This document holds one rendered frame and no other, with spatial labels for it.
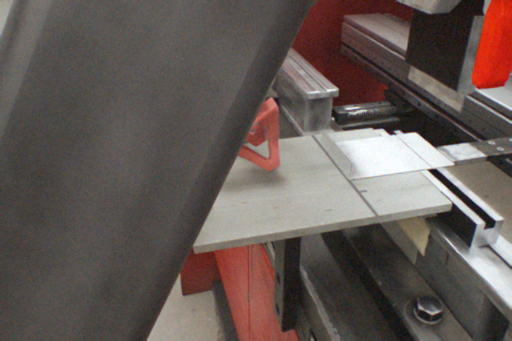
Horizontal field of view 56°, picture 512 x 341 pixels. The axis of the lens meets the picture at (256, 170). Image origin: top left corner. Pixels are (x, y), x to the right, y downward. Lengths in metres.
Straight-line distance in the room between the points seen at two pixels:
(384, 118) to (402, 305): 0.61
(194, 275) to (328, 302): 1.21
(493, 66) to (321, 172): 0.24
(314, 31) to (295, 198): 0.97
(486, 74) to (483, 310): 0.23
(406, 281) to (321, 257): 0.11
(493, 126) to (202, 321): 1.19
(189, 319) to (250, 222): 1.28
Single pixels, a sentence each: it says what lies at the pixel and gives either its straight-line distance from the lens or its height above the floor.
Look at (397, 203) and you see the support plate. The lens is 0.50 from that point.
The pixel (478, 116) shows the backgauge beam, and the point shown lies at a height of 0.95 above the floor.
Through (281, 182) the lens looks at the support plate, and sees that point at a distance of 0.52.
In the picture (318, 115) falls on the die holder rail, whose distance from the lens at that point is 0.88.
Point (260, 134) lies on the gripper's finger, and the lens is 0.54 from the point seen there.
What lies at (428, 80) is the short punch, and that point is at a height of 1.09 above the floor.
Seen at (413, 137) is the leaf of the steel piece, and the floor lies 1.00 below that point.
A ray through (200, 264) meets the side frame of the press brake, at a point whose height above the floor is 0.14.
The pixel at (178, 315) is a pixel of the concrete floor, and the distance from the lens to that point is 1.74.
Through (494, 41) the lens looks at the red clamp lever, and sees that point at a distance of 0.36.
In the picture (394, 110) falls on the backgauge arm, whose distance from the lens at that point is 1.08.
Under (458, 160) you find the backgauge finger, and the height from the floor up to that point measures 1.00.
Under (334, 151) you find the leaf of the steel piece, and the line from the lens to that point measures 0.56.
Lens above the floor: 1.28
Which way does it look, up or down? 31 degrees down
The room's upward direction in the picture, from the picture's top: straight up
